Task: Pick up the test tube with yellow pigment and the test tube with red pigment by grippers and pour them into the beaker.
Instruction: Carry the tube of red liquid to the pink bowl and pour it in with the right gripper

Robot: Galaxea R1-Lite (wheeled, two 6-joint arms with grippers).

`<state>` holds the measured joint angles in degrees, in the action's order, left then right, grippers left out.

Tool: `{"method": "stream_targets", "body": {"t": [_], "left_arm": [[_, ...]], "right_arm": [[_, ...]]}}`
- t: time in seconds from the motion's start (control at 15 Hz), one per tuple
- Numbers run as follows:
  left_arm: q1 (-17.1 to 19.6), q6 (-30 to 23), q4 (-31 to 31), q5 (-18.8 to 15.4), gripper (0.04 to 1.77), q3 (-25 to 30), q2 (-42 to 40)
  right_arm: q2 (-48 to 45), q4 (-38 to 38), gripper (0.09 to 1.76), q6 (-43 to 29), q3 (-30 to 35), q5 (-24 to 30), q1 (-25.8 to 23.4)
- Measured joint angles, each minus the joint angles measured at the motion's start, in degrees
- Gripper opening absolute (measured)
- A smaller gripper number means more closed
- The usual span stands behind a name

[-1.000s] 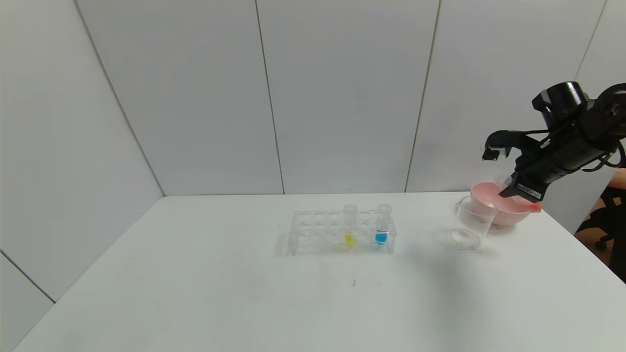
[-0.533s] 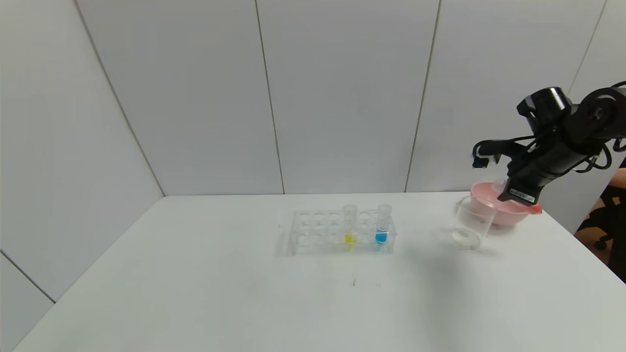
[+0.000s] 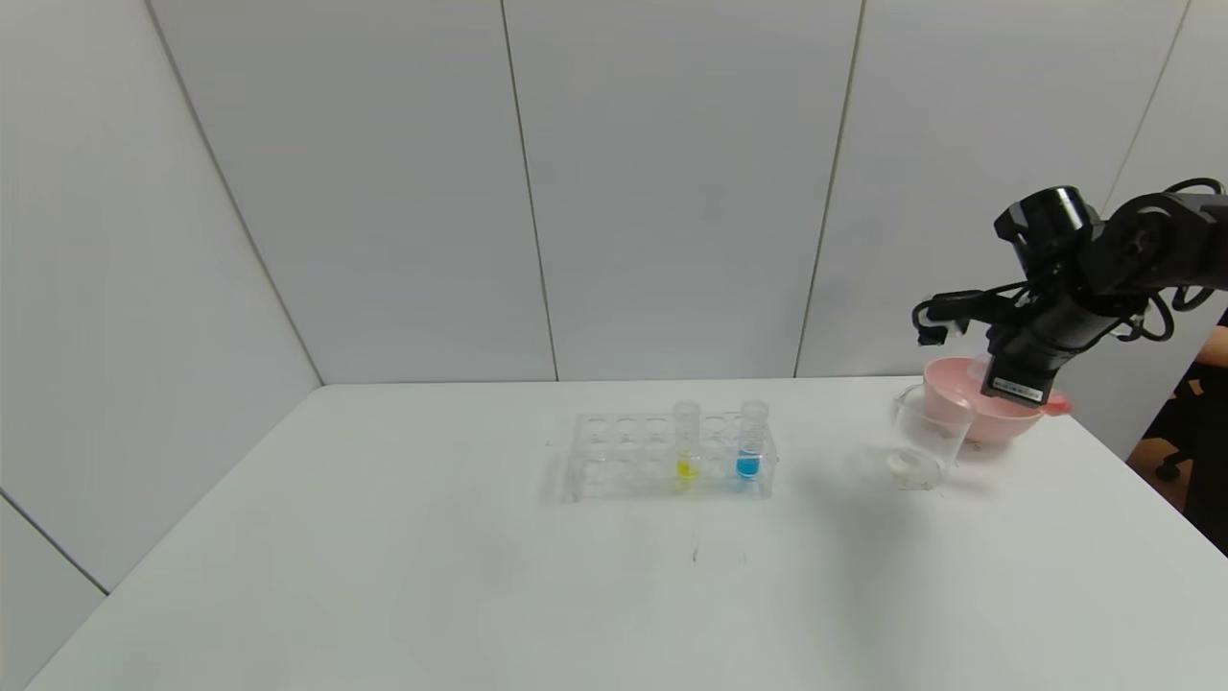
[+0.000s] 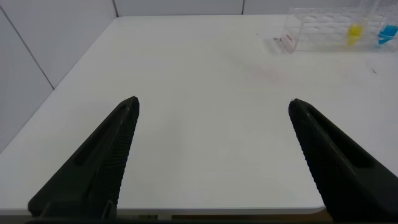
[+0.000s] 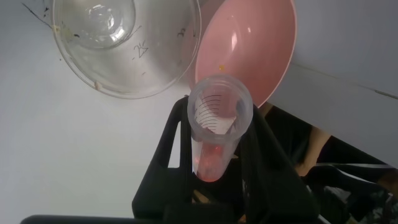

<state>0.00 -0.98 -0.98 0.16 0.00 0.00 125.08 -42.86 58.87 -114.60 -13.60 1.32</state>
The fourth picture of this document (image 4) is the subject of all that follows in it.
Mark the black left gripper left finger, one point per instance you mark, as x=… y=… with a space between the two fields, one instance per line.
x=93 y=168

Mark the clear acrylic test tube rack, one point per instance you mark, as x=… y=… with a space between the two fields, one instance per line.
x=323 y=31

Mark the test tube with blue pigment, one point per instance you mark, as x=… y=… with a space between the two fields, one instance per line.
x=388 y=32

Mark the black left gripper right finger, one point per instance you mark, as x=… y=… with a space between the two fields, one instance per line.
x=348 y=177

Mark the test tube with yellow pigment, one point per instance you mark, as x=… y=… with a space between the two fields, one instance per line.
x=355 y=32

